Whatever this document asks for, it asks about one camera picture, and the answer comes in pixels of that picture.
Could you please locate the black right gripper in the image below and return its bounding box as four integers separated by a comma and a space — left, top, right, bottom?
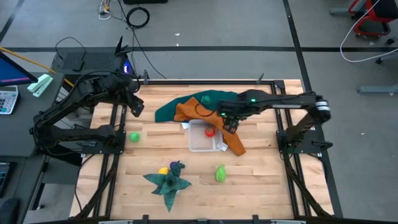
220, 105, 248, 134

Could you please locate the grey calculator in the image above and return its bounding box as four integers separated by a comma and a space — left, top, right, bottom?
0, 85, 20, 116

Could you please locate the black computer tower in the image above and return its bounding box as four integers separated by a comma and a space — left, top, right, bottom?
50, 50, 135, 91

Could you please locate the yellow cable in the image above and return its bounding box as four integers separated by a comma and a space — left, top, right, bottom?
0, 46, 76, 88

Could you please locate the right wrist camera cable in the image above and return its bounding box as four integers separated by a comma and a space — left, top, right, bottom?
194, 103, 218, 119

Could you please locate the black wifi antenna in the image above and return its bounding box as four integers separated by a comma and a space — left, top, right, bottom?
114, 35, 134, 57

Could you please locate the small black device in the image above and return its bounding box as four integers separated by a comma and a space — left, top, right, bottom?
71, 58, 85, 72

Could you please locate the dark green cloth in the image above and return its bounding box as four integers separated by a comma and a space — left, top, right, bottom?
154, 90, 239, 123

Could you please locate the mint green stapler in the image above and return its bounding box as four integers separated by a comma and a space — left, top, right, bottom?
27, 73, 54, 98

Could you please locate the black computer mouse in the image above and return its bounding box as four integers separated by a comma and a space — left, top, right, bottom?
0, 197, 21, 224

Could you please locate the light green toy pear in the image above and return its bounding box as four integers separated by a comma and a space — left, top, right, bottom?
215, 164, 227, 184

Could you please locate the coiled black cable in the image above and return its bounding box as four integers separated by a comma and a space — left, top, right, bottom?
125, 6, 151, 30

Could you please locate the red and black stool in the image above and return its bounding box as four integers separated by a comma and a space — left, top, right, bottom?
348, 0, 398, 39

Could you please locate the white floor cable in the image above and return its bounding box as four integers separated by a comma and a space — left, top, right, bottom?
339, 0, 398, 63

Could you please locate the computer monitor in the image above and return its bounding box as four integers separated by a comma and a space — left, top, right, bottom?
0, 50, 39, 88

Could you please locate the dark grey desk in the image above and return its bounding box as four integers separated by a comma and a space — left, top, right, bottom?
0, 71, 65, 158

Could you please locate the clear plastic tupperware container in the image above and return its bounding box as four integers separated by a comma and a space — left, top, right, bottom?
187, 119, 225, 153

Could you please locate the black box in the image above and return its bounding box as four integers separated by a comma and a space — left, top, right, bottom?
123, 0, 169, 5

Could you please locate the white cable bundle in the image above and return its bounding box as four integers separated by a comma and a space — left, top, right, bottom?
98, 0, 114, 21

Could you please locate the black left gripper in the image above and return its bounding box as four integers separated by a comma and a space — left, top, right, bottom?
125, 90, 146, 118

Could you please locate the orange cloth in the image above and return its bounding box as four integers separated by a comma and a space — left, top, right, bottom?
173, 96, 247, 157

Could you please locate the black table frame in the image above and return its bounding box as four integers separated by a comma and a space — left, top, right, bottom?
68, 73, 345, 224

